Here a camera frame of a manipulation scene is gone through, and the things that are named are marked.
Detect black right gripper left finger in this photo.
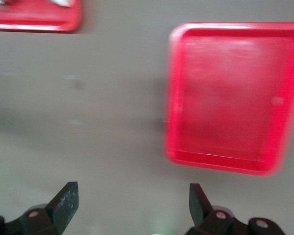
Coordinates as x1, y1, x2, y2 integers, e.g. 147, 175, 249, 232
0, 181, 79, 235

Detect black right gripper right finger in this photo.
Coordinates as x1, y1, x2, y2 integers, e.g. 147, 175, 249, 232
185, 183, 285, 235

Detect empty red plastic tray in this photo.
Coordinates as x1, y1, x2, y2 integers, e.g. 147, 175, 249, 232
163, 22, 294, 177

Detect red tray holding valves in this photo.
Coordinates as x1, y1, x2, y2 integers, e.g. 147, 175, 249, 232
0, 0, 82, 32

